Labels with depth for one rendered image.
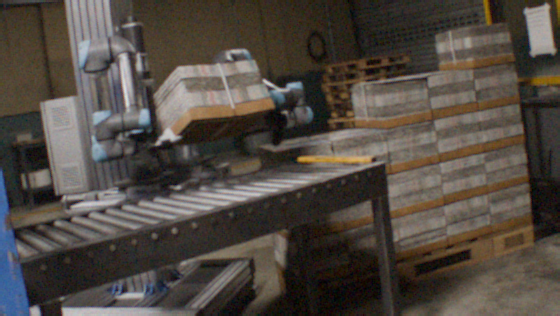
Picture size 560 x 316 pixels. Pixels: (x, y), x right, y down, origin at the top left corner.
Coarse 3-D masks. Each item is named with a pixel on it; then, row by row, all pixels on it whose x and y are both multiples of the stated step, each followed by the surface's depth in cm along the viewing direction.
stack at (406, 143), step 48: (288, 144) 310; (336, 144) 298; (384, 144) 306; (432, 144) 314; (432, 192) 314; (336, 240) 299; (432, 240) 314; (480, 240) 322; (288, 288) 310; (336, 288) 317
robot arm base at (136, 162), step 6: (132, 162) 264; (138, 162) 262; (132, 168) 263; (138, 168) 262; (144, 168) 262; (132, 174) 263; (138, 174) 261; (144, 174) 261; (150, 174) 262; (156, 174) 264; (138, 180) 261
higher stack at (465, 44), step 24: (504, 24) 326; (456, 48) 334; (480, 48) 322; (504, 48) 327; (480, 72) 321; (504, 72) 326; (480, 96) 321; (504, 96) 326; (480, 120) 322; (504, 120) 326; (504, 168) 326; (504, 192) 326; (528, 192) 331; (504, 216) 327; (504, 240) 327; (528, 240) 332
